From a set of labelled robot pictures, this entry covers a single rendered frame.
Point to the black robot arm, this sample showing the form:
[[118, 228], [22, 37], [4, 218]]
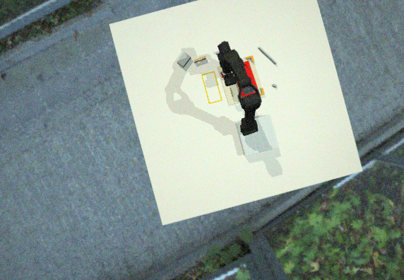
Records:
[[233, 62]]

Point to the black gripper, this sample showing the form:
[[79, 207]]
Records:
[[229, 76]]

